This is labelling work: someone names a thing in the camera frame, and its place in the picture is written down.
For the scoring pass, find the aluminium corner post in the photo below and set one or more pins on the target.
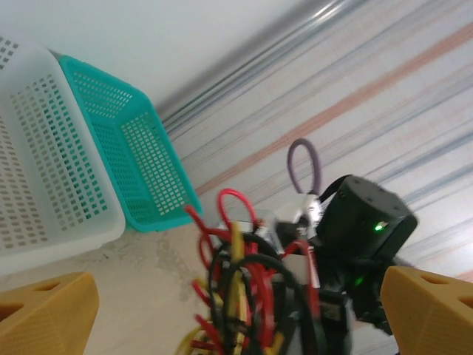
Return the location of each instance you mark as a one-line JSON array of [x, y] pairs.
[[236, 70]]

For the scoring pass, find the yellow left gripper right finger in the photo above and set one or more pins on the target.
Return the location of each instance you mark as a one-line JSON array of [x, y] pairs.
[[432, 318]]

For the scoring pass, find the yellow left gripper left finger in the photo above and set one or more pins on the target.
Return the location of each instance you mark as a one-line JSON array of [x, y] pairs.
[[48, 318]]

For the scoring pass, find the teal plastic basket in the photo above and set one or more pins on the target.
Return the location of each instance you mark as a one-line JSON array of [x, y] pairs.
[[148, 162]]

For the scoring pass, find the white plastic basket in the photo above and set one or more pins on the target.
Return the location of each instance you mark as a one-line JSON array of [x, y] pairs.
[[48, 155]]

